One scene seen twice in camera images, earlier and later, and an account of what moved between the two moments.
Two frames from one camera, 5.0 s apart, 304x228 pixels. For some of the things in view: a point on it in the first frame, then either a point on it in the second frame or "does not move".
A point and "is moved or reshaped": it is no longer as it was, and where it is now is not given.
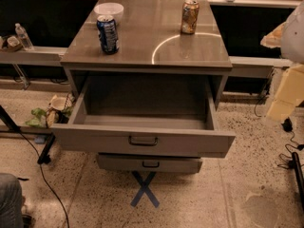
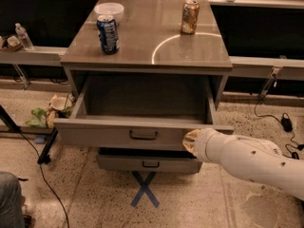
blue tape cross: [144, 188] does not move
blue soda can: [107, 34] does not move
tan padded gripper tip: [294, 37] -> [202, 144]
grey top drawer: [159, 113] is moved or reshaped
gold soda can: [189, 16] does not move
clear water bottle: [24, 37] does not move
